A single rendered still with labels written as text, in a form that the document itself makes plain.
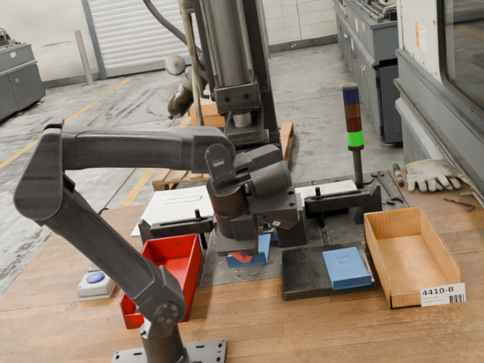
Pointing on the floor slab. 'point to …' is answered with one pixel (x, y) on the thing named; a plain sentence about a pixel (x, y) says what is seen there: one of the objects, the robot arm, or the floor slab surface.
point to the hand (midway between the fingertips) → (245, 258)
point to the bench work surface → (256, 307)
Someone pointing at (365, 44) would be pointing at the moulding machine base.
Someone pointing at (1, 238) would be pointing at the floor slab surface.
